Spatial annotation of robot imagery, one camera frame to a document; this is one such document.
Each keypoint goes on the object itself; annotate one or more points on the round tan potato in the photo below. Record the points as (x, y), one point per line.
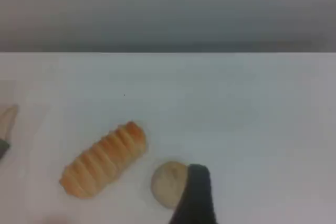
(169, 184)

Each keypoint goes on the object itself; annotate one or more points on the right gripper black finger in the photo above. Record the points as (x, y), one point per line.
(195, 197)

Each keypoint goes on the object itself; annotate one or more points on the ridged orange bread roll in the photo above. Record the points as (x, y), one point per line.
(105, 159)

